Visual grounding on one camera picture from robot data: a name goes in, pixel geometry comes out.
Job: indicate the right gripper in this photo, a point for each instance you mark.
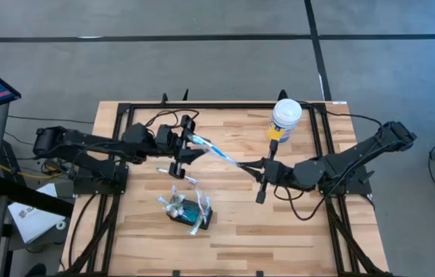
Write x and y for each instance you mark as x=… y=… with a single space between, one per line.
x=275 y=171

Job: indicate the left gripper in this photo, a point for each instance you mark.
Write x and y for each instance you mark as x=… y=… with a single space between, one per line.
x=171 y=140

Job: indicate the orange white toothbrush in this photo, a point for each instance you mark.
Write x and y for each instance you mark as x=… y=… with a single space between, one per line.
x=195 y=229
x=171 y=209

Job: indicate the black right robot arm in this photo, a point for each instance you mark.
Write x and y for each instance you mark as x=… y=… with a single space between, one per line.
x=348 y=161

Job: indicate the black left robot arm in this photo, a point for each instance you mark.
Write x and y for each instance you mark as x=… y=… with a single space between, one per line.
x=86 y=148

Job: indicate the yellow Lysol wipes canister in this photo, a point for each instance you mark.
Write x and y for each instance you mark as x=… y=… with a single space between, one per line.
x=284 y=115

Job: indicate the white tape roll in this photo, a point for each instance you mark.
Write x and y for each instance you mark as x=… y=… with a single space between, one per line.
x=57 y=224

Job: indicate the black metal beam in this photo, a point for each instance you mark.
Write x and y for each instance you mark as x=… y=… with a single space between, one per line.
x=28 y=196

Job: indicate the white printed booklet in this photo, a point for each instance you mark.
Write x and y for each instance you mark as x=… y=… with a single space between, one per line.
x=32 y=221

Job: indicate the person's foot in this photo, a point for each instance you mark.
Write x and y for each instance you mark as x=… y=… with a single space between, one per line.
x=37 y=270

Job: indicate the black aluminium table frame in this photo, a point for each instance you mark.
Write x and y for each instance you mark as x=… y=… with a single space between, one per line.
x=221 y=105

